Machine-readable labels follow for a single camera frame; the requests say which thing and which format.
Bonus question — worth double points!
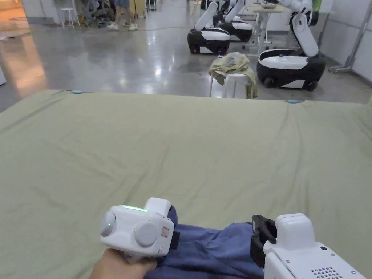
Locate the grey metal wheeled stand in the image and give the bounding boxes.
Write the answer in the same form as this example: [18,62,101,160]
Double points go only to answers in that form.
[328,0,372,74]

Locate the white and black wheeled robot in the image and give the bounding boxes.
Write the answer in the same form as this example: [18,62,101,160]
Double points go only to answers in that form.
[218,0,254,43]
[187,1,232,56]
[256,0,327,89]

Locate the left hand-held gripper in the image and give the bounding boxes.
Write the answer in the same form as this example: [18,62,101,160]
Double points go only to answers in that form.
[100,197,181,258]

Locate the white round stool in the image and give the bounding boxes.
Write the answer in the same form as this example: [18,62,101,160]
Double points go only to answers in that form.
[209,73,251,100]

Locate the dark blue shirt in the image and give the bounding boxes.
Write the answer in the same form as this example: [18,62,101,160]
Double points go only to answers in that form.
[144,205,266,279]

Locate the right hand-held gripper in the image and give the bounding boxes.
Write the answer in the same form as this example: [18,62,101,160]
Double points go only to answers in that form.
[250,213,370,279]

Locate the yellowish crumpled cloth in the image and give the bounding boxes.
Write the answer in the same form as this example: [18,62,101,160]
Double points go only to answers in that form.
[207,52,259,100]

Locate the person's left hand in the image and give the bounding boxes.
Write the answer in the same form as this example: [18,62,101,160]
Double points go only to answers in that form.
[87,248,158,279]

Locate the small white stool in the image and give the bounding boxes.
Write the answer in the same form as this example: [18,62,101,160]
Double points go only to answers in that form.
[60,7,82,29]

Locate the wooden top white table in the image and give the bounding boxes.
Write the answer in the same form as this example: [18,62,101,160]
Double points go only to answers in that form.
[242,4,288,56]

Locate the bed with pale green sheet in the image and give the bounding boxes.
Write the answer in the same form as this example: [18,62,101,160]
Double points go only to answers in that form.
[0,89,372,279]

